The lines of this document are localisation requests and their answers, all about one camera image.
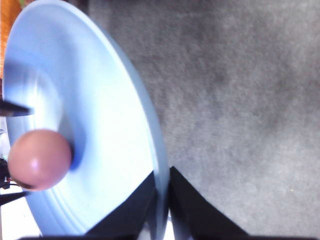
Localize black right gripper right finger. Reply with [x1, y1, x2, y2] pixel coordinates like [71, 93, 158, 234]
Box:
[169, 167, 275, 240]

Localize brown egg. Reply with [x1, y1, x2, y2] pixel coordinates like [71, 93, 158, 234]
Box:
[8, 129, 72, 191]

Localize blue plate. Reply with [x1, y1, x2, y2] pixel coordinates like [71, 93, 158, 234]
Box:
[4, 1, 170, 237]

